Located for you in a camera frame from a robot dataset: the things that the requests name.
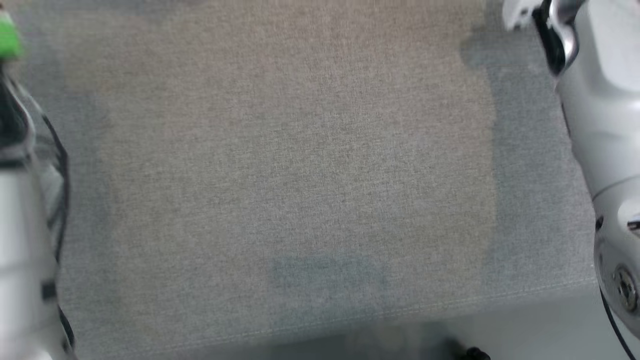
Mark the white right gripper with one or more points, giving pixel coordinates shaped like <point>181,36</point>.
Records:
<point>520,12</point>

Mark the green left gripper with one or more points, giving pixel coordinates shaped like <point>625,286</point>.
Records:
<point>7,37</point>

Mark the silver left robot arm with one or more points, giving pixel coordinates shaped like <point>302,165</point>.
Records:
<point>20,240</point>

